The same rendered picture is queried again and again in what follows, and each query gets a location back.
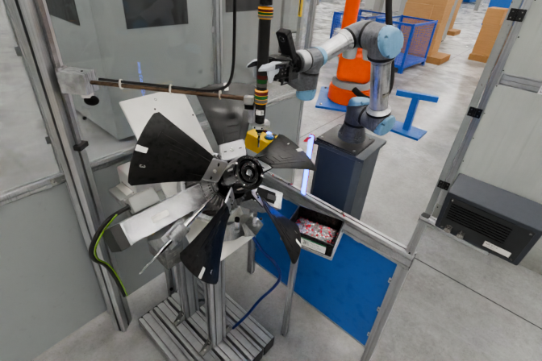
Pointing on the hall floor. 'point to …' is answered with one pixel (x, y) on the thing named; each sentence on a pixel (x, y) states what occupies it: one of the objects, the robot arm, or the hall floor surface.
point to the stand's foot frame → (198, 329)
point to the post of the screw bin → (289, 297)
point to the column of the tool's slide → (61, 126)
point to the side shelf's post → (170, 280)
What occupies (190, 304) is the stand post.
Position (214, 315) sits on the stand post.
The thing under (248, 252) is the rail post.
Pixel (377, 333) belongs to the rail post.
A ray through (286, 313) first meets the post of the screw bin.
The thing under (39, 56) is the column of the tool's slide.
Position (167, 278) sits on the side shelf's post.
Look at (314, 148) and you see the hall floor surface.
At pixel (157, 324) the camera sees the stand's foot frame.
